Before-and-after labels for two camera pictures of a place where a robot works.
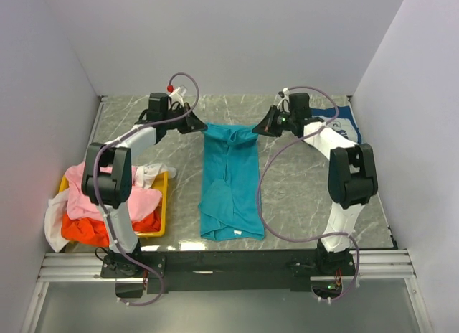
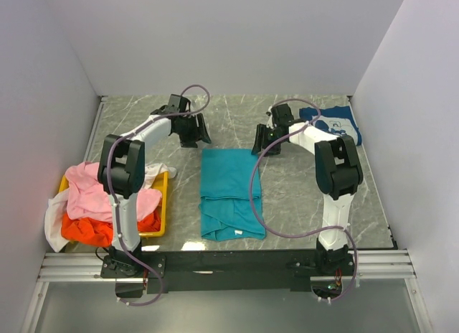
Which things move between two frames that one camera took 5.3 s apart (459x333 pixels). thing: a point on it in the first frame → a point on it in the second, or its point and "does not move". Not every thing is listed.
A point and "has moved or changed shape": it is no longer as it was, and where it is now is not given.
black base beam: [195, 270] does not move
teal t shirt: [231, 206] has moved or changed shape
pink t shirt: [140, 200] does not move
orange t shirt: [93, 232] does not move
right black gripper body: [277, 122] → [268, 135]
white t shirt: [146, 175] does not move
